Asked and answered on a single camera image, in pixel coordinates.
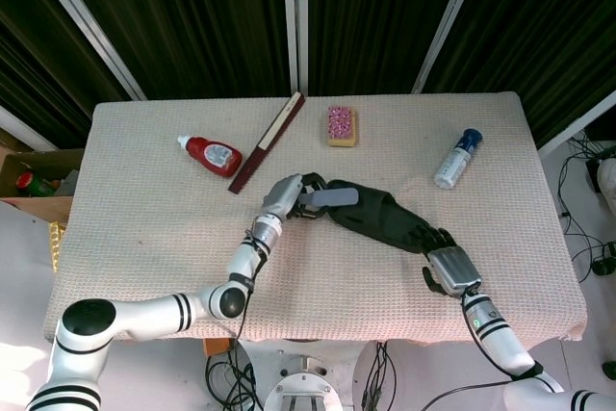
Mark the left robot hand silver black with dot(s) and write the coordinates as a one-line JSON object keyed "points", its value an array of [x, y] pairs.
{"points": [[285, 193]]}

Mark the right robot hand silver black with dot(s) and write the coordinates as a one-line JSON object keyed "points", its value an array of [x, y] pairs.
{"points": [[454, 264]]}

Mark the grey brush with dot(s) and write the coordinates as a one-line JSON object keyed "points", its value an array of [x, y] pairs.
{"points": [[334, 197]]}

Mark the black slipper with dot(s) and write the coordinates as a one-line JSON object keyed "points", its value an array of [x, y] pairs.
{"points": [[380, 221]]}

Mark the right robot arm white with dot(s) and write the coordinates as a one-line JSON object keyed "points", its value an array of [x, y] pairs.
{"points": [[500, 339]]}

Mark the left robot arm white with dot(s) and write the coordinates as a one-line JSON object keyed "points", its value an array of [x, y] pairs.
{"points": [[154, 312]]}

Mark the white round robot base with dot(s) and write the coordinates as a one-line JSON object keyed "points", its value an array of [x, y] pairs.
{"points": [[304, 382]]}

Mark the dark red folded fan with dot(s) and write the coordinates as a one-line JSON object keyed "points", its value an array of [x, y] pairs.
{"points": [[267, 141]]}

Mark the red bottle white cap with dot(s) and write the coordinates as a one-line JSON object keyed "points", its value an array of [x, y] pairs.
{"points": [[214, 156]]}

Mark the yellow sponge pink patterned top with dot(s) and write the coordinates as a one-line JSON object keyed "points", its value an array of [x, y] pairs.
{"points": [[341, 127]]}

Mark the white spray can blue cap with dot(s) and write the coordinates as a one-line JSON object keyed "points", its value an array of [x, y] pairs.
{"points": [[454, 161]]}

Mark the beige waffle table cloth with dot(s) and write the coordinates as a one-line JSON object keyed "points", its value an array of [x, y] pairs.
{"points": [[144, 218]]}

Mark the orange block under table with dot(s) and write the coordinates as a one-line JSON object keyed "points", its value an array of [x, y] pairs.
{"points": [[215, 347]]}

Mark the white rounded device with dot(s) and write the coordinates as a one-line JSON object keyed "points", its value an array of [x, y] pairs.
{"points": [[607, 185]]}

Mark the dark green curtain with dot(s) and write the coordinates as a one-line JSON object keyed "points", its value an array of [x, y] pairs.
{"points": [[202, 16]]}

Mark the yellow patterned packet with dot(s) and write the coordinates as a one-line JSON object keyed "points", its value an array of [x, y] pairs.
{"points": [[57, 245]]}

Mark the green bottle red cap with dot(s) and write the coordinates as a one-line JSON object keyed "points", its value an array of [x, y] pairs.
{"points": [[33, 183]]}

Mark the cardboard box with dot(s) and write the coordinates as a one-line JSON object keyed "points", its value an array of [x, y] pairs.
{"points": [[29, 206]]}

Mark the white frame post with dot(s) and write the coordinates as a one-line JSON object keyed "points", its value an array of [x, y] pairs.
{"points": [[577, 129], [86, 26], [24, 127], [447, 26], [294, 21]]}

